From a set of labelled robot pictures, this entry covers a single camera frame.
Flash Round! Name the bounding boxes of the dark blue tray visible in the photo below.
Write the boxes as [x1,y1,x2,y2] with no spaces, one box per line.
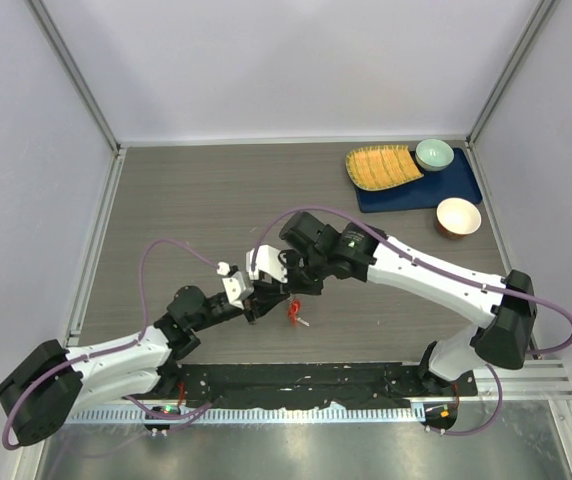
[355,148,483,213]

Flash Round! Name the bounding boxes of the aluminium frame post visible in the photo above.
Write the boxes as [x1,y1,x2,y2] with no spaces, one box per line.
[466,0,559,147]
[25,0,121,155]

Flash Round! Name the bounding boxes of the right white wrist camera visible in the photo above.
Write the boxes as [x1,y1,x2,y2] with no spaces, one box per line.
[246,245,287,284]

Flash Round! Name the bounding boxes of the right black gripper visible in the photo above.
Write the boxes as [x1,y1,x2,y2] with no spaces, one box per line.
[272,252,330,297]

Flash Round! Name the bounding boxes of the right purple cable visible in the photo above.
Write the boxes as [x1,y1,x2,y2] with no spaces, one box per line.
[251,205,572,435]

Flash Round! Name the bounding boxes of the yellow woven bamboo plate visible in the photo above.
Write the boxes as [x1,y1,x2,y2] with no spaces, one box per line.
[345,144,423,192]

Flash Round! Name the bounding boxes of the white slotted cable duct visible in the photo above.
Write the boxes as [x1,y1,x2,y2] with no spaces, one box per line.
[66,402,425,426]

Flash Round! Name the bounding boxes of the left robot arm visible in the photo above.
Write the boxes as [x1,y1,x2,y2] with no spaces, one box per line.
[0,281,290,450]

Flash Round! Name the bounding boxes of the left aluminium frame post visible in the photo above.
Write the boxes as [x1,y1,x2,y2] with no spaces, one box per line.
[25,0,121,155]

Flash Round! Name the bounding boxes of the light green bowl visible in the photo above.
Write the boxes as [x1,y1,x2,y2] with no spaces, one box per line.
[415,139,454,172]

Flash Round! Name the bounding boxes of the brown white bowl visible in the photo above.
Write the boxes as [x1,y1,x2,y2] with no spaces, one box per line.
[436,197,482,238]

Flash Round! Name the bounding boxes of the right aluminium frame post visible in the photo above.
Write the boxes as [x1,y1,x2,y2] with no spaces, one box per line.
[466,0,559,147]

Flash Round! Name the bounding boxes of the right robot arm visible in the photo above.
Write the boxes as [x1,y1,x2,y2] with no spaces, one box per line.
[279,212,537,395]

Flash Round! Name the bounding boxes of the purple cable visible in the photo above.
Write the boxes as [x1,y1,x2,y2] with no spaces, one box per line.
[3,238,220,449]
[251,205,572,435]

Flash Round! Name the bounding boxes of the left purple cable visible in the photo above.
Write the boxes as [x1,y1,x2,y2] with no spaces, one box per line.
[3,238,220,449]

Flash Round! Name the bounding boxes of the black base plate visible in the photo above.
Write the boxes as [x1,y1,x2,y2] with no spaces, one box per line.
[167,362,478,410]

